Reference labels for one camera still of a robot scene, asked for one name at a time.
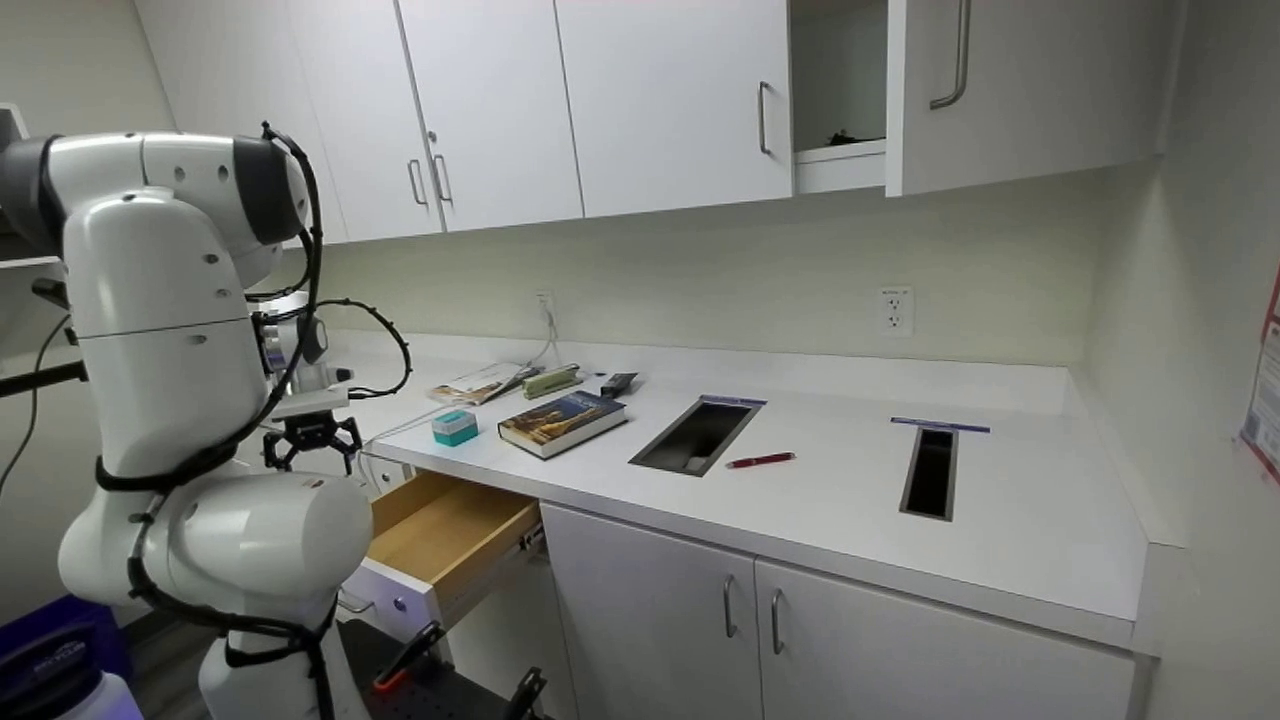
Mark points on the white upper cabinets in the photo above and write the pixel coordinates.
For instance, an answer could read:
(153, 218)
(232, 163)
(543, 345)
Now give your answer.
(496, 114)

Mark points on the dark hardcover book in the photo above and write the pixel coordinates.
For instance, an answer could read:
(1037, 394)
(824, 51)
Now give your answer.
(560, 422)

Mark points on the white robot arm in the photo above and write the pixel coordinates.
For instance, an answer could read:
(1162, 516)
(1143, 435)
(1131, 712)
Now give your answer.
(163, 239)

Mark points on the wall power outlet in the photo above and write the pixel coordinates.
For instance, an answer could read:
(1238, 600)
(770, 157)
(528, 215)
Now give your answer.
(896, 314)

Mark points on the white lower cabinet doors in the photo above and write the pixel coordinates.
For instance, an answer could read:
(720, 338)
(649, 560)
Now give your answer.
(677, 628)

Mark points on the wall poster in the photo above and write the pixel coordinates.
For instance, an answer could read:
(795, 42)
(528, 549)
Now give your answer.
(1263, 425)

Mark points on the red pen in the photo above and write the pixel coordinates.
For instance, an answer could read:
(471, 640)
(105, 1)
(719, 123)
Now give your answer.
(759, 462)

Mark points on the small black device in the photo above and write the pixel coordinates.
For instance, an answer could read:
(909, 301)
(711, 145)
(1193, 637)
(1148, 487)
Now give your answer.
(617, 386)

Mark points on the black red tools on floor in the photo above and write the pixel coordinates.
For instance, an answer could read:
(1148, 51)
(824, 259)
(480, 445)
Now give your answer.
(416, 682)

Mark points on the teal small box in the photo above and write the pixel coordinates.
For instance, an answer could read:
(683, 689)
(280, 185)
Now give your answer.
(454, 425)

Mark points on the white wooden drawer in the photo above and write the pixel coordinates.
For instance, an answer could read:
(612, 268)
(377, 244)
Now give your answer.
(438, 544)

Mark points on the narrow counter slot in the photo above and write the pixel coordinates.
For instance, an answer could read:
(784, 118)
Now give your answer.
(929, 482)

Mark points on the rectangular counter opening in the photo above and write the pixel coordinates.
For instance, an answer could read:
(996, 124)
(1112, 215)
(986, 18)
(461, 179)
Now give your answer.
(692, 442)

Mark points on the stack of papers and magazines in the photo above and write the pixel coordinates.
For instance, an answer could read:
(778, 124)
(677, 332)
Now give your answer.
(480, 386)

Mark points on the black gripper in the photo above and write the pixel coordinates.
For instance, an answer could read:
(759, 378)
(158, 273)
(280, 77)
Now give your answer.
(307, 435)

